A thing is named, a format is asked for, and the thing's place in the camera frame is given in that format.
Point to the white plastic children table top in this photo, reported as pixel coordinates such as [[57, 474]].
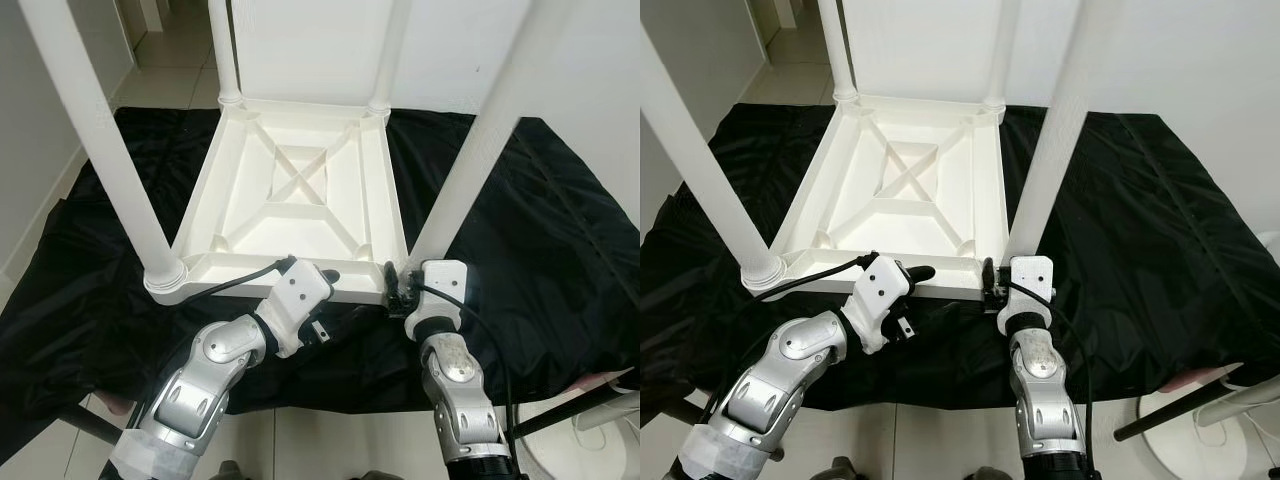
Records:
[[900, 170], [300, 170]]

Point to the white plastic table leg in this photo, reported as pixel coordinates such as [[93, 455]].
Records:
[[1000, 50], [1055, 140], [225, 50], [100, 130], [480, 140], [700, 150], [388, 50], [835, 50]]

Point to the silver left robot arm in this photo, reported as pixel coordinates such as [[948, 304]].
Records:
[[190, 390], [780, 380]]

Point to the grey left robot foot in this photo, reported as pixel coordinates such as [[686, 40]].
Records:
[[230, 472], [840, 470]]

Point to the grey robot foot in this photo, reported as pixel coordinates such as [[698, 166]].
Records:
[[230, 472], [840, 470], [990, 474], [380, 476]]

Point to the grey right robot foot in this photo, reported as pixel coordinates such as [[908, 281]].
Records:
[[990, 474], [380, 476]]

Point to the black table cloth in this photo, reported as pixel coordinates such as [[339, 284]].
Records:
[[570, 230], [1170, 230]]

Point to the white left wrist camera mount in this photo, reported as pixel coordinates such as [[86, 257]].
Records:
[[880, 285], [300, 290]]

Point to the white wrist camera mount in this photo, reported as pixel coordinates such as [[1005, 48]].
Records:
[[1035, 275], [880, 285], [445, 280], [300, 290]]

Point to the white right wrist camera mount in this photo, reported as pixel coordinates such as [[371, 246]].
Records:
[[445, 280], [1035, 275]]

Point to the white pedestal fan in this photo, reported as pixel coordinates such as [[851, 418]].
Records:
[[1190, 450]]

